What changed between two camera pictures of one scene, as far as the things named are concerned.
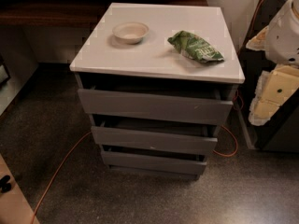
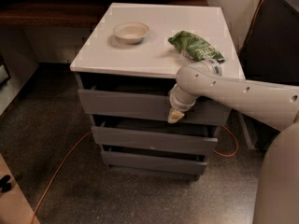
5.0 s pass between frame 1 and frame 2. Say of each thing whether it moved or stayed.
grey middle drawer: stayed
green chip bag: stayed
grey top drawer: stayed
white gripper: moved
